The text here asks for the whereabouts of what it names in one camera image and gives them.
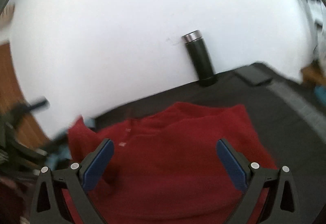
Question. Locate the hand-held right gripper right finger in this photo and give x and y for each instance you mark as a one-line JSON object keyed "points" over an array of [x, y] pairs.
{"points": [[232, 163]]}

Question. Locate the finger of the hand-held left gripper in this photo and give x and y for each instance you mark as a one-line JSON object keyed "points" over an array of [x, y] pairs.
{"points": [[38, 104]]}

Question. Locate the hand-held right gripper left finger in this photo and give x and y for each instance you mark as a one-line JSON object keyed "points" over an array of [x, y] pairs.
{"points": [[98, 163]]}

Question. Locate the red knit sweater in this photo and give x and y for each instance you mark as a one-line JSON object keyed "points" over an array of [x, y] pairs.
{"points": [[178, 150]]}

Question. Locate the brown wooden door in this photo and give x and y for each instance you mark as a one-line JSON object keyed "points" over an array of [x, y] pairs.
{"points": [[12, 81]]}

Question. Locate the dark flat device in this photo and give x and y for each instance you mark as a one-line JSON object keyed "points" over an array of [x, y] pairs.
{"points": [[254, 75]]}

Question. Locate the black thermos bottle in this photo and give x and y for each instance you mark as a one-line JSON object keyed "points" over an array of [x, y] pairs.
{"points": [[201, 61]]}

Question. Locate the blue box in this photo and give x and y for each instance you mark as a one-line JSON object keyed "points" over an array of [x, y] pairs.
{"points": [[321, 94]]}

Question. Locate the brown wooden cabinet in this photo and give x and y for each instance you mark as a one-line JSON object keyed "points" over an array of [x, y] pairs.
{"points": [[313, 74]]}

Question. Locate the white plastic bag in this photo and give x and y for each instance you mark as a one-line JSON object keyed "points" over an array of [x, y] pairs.
{"points": [[318, 23]]}

